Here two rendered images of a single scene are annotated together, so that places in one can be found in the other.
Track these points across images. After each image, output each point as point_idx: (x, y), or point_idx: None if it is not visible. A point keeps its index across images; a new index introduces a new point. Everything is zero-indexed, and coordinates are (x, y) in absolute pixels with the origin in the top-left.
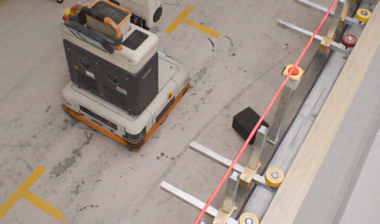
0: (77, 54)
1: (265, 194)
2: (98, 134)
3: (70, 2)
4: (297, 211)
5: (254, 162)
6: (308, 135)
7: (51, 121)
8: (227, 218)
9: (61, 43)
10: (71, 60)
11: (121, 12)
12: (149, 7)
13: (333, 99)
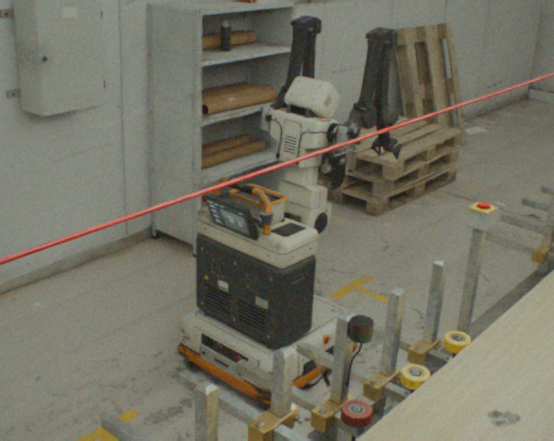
0: (210, 254)
1: None
2: (220, 387)
3: None
4: (487, 372)
5: (431, 328)
6: (508, 310)
7: (160, 367)
8: (386, 381)
9: (189, 294)
10: (202, 267)
11: (275, 197)
12: (310, 205)
13: (546, 286)
